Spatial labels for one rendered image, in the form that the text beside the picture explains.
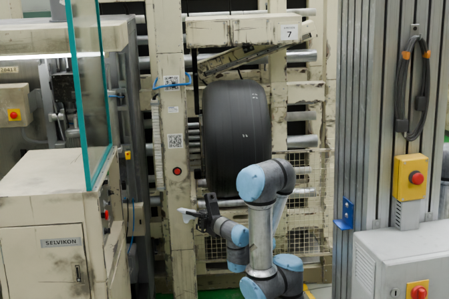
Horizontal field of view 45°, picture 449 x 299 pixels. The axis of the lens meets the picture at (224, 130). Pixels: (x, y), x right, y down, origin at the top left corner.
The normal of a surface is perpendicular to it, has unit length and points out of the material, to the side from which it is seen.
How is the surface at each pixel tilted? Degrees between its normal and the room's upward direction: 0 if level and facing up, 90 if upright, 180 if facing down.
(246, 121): 58
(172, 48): 90
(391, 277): 90
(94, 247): 90
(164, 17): 90
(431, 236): 0
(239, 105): 43
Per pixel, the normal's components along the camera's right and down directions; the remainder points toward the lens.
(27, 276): 0.06, 0.28
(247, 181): -0.78, 0.07
